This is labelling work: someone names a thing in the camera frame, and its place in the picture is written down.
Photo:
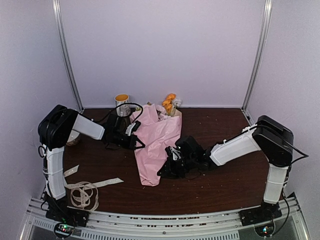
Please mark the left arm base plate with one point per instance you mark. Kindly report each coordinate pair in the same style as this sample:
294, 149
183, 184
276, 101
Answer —
74, 217

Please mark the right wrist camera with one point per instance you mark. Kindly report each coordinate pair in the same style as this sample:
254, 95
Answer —
173, 153

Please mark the white fake flower stem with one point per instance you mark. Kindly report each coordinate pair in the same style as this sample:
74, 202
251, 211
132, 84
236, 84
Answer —
177, 102

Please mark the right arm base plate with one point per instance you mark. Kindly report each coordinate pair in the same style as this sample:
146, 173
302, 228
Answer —
258, 215

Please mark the pink wrapping paper sheet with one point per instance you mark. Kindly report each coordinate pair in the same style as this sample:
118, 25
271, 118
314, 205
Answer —
157, 135

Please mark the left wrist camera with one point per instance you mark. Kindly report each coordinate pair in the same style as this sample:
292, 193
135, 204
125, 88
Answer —
132, 128

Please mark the right aluminium frame post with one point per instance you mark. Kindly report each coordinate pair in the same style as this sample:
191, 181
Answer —
264, 30

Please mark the aluminium frame post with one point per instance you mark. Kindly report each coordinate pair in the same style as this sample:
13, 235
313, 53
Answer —
264, 30
66, 57

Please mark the aluminium front rail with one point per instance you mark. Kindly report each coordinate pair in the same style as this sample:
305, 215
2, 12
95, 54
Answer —
224, 225

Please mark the left aluminium frame post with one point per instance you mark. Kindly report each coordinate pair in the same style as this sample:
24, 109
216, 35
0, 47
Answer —
66, 57

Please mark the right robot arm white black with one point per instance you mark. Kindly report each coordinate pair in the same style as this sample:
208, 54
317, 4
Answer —
270, 137

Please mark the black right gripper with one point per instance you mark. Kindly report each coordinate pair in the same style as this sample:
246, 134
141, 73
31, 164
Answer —
170, 171

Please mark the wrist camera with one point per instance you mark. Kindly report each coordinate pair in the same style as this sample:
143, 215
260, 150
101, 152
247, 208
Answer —
132, 128
173, 153

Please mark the orange fake flower stem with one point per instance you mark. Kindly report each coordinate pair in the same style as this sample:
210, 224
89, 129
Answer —
168, 103

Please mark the white patterned mug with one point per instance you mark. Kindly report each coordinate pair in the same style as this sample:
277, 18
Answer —
121, 105

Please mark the beige printed ribbon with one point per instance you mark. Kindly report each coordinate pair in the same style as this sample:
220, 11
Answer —
84, 195

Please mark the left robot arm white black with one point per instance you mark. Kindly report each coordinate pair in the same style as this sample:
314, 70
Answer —
54, 131

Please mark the white ceramic bowl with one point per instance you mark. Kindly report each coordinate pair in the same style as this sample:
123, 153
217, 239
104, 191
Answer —
74, 138

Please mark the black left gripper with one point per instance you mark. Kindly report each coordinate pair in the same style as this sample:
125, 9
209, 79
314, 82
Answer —
131, 143

